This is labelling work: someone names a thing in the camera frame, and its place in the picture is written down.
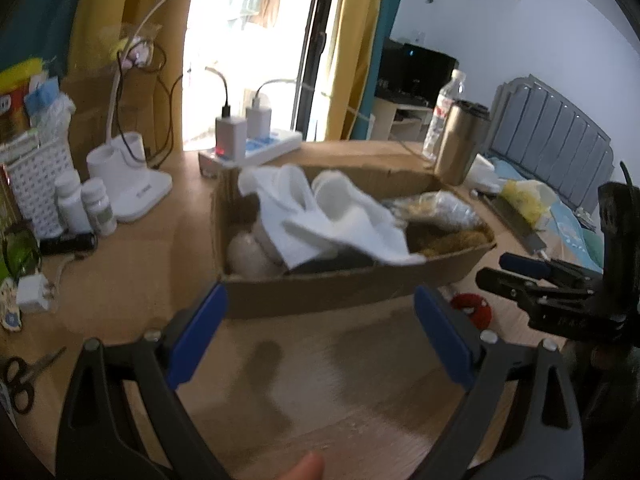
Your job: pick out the yellow curtain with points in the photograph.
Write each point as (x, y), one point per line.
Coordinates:
(356, 26)
(151, 104)

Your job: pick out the brown fuzzy scrubber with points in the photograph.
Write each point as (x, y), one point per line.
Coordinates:
(431, 241)

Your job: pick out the bag of cotton swabs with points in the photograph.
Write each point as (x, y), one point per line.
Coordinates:
(442, 209)

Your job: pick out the red plush ball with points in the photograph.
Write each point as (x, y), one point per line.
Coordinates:
(475, 307)

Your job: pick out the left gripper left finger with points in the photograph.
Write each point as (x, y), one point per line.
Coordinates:
(97, 436)

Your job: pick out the black smartphone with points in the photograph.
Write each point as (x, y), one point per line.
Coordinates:
(515, 222)

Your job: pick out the white computer desk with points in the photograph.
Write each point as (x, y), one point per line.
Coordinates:
(406, 122)

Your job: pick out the person's hand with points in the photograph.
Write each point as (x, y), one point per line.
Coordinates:
(310, 467)

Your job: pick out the brown cardboard box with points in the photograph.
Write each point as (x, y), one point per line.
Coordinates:
(323, 286)

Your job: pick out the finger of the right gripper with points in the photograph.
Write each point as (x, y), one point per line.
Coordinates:
(554, 271)
(520, 289)

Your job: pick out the white plastic food container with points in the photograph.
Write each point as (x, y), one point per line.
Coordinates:
(482, 177)

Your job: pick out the white cloth towel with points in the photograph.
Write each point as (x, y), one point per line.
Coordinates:
(309, 220)

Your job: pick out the red yellow snack can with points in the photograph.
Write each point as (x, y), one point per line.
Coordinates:
(14, 86)

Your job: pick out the clear water bottle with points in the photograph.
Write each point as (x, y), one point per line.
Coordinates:
(448, 94)

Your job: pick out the blue patterned bed blanket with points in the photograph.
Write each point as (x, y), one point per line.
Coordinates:
(585, 245)

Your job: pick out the yellow plastic bag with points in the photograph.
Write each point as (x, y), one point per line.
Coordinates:
(531, 199)

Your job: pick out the yellow curtain left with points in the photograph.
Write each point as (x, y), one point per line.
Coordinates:
(151, 104)

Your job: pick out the small white plug adapter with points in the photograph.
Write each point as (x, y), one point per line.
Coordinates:
(34, 293)

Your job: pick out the white charger with black cable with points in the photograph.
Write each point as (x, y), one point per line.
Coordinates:
(231, 135)

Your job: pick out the black scissors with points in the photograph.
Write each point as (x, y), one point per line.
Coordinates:
(19, 376)

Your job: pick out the white plastic basket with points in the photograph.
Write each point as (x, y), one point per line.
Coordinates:
(31, 179)

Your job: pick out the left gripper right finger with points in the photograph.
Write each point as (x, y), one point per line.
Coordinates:
(542, 435)

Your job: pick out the white power strip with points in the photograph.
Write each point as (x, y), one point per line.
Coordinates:
(256, 152)

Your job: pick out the steel tumbler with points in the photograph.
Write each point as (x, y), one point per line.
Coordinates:
(465, 132)

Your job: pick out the yellow curtain right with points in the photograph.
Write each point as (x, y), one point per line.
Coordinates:
(356, 26)

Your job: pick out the black computer monitor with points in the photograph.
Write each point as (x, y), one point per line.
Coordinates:
(410, 74)

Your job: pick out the teal curtain left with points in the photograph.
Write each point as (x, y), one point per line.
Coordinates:
(38, 29)

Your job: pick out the grey padded headboard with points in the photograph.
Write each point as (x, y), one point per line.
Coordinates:
(545, 137)

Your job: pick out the white pill bottle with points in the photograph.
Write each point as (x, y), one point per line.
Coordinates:
(67, 188)
(98, 207)

